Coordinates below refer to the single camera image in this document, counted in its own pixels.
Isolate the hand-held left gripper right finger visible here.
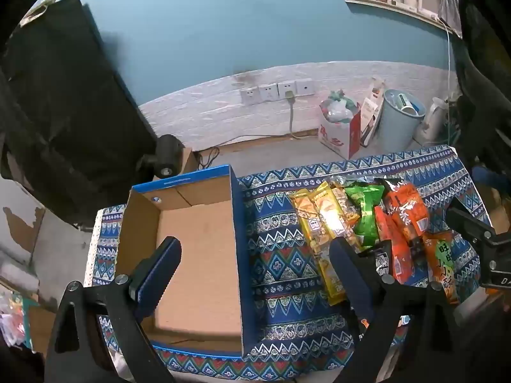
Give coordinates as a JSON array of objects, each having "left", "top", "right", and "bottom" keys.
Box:
[{"left": 328, "top": 238, "right": 474, "bottom": 383}]

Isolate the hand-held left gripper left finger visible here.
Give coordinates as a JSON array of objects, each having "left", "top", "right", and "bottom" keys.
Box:
[{"left": 46, "top": 236, "right": 183, "bottom": 383}]

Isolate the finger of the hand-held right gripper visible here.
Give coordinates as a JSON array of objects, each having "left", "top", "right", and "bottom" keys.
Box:
[{"left": 445, "top": 199, "right": 499, "bottom": 248}]

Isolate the cardboard box with blue outside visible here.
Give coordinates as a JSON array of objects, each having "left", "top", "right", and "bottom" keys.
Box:
[{"left": 115, "top": 164, "right": 256, "bottom": 357}]

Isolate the orange snack packet green label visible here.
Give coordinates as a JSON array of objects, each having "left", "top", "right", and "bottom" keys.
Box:
[{"left": 423, "top": 231, "right": 460, "bottom": 306}]

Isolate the plain orange snack packet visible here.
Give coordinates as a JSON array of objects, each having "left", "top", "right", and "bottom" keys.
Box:
[{"left": 373, "top": 205, "right": 414, "bottom": 286}]

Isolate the orange snack packet dark end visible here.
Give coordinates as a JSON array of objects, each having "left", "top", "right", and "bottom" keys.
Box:
[{"left": 383, "top": 179, "right": 431, "bottom": 248}]

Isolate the long yellow snack packet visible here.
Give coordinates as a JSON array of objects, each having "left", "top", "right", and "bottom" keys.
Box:
[
  {"left": 289, "top": 189, "right": 348, "bottom": 306},
  {"left": 311, "top": 181, "right": 362, "bottom": 248}
]

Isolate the small clear patterned snack packet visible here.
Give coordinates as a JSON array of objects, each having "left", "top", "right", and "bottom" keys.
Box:
[{"left": 339, "top": 187, "right": 361, "bottom": 226}]

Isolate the blue patterned tablecloth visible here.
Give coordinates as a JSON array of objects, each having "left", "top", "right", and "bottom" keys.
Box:
[{"left": 86, "top": 146, "right": 493, "bottom": 383}]

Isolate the white electric kettle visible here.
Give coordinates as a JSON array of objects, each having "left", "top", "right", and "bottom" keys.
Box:
[{"left": 415, "top": 96, "right": 450, "bottom": 146}]

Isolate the black round device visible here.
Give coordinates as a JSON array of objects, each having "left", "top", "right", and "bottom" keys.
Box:
[{"left": 136, "top": 135, "right": 186, "bottom": 179}]

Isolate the light blue waste bin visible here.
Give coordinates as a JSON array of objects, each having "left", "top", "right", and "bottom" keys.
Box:
[{"left": 375, "top": 89, "right": 426, "bottom": 154}]

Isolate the white red carton box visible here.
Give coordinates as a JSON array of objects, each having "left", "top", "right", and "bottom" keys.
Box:
[{"left": 318, "top": 90, "right": 362, "bottom": 160}]

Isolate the brown cardboard box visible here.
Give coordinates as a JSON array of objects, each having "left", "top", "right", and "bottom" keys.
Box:
[{"left": 24, "top": 303, "right": 57, "bottom": 356}]

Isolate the dark bulky object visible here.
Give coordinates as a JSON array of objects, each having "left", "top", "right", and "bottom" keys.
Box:
[{"left": 455, "top": 0, "right": 511, "bottom": 168}]

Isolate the white red flat box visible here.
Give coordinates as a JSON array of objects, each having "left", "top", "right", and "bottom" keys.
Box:
[{"left": 359, "top": 82, "right": 386, "bottom": 146}]

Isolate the black cloth cover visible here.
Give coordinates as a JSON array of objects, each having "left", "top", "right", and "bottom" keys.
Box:
[{"left": 0, "top": 0, "right": 158, "bottom": 224}]

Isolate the black cable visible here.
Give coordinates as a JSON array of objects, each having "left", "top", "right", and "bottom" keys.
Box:
[{"left": 194, "top": 147, "right": 220, "bottom": 170}]

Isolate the grey plug with cable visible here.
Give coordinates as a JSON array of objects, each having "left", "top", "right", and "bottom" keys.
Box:
[{"left": 216, "top": 91, "right": 316, "bottom": 146}]

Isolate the wall shelf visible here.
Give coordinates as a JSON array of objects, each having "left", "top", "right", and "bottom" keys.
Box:
[{"left": 344, "top": 0, "right": 464, "bottom": 36}]

